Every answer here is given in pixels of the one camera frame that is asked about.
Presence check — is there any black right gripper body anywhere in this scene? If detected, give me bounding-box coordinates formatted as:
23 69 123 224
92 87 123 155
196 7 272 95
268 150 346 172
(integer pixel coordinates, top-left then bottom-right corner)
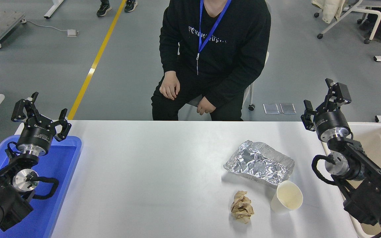
314 110 351 135

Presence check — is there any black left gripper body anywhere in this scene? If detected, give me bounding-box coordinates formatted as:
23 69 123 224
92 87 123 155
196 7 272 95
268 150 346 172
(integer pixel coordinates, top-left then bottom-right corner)
17 116 58 153

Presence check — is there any foil tray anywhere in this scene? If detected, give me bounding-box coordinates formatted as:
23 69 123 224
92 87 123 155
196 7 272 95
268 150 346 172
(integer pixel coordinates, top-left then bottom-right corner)
224 140 295 188

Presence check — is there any white paper cup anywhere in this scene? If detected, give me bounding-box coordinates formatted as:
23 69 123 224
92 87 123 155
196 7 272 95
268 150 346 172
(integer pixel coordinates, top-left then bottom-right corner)
270 180 304 214

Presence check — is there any tan paper ball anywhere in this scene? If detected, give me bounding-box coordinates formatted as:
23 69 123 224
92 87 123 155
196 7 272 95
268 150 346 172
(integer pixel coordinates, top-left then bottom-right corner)
230 191 254 224

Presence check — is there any person's left hand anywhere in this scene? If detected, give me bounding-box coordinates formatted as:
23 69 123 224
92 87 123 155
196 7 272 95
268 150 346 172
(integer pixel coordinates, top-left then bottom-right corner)
197 97 217 115

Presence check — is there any person's right hand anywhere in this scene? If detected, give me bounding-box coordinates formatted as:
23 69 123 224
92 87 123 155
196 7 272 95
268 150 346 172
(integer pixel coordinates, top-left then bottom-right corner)
159 71 180 100

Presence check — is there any blue plastic tray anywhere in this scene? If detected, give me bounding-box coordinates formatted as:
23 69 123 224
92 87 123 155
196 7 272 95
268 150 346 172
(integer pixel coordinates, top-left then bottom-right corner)
0 136 82 238

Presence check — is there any grey white office chair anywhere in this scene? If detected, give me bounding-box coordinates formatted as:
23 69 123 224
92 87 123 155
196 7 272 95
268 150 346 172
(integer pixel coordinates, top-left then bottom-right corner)
187 51 270 111

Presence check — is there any cream jacket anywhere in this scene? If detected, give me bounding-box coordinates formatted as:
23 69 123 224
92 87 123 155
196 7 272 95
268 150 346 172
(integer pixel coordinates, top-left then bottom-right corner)
311 0 346 24

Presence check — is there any grey wheeled platform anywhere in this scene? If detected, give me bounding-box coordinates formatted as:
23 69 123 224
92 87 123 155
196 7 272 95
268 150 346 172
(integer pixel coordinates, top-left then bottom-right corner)
0 11 26 50

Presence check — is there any white table leg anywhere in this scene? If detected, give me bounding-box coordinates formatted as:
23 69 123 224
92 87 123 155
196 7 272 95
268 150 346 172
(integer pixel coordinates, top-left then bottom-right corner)
44 0 65 19

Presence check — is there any white power adapter with cable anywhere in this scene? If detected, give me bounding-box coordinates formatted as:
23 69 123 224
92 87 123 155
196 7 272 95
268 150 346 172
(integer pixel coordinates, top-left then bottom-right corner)
25 20 79 37

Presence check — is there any white frame wheeled chair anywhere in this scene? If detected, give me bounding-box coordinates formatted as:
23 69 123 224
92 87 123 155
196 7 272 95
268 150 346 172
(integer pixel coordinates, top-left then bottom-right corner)
314 0 381 44

